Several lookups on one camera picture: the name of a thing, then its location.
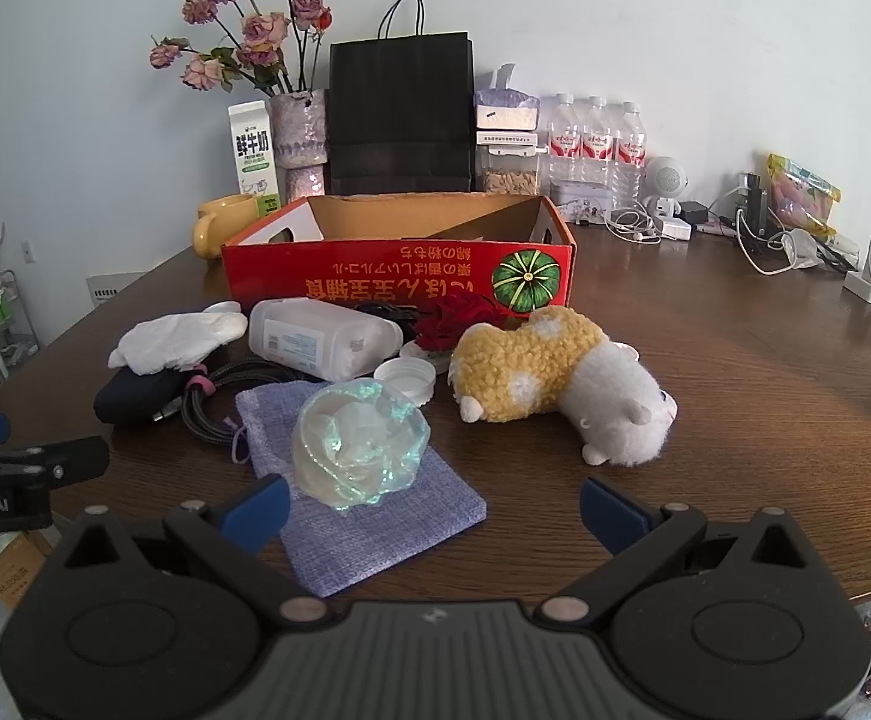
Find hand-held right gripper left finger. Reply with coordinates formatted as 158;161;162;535
52;474;329;628

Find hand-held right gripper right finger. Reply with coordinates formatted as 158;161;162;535
531;476;819;628

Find black pouch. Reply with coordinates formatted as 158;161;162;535
94;370;194;427

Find black braided cable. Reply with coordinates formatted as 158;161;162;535
154;358;317;446

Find iridescent plastic film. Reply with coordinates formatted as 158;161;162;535
292;381;434;515

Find purple fabric pouch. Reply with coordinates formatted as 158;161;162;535
235;381;488;598

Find white tissue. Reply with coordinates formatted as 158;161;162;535
107;302;249;377

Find yellow white plush toy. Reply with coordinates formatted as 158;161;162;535
448;306;680;470

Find translucent plastic bottle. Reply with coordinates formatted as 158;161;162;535
248;298;405;382

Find white ridged bottle cap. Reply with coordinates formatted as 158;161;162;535
373;357;437;407

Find red rose white base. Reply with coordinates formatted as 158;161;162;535
400;294;519;374

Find red cardboard box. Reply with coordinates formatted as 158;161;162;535
221;193;578;316

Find brown cardboard carton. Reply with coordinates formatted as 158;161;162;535
0;529;51;602

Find yellow mug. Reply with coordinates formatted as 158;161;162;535
193;193;263;260

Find white earphones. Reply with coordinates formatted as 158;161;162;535
604;202;665;243

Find white printed tin box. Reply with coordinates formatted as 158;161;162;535
550;178;617;225

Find small white robot speaker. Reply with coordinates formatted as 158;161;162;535
641;156;689;220

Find white milk carton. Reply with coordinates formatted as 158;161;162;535
227;100;281;217

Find clear seed container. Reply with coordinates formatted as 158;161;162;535
476;143;545;196

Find clear water bottle red label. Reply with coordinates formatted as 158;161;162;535
581;96;615;182
550;94;584;182
613;101;647;200

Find yellow snack bag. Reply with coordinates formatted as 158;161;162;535
765;154;842;238

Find grey flower vase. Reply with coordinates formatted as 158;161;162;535
266;88;329;203

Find black paper bag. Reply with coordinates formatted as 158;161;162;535
328;0;476;196

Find purple tissue pack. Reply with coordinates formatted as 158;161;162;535
474;64;540;132

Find dried pink flower bouquet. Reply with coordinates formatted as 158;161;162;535
149;0;333;98

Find white wall vent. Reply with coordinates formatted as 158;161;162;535
86;272;149;309

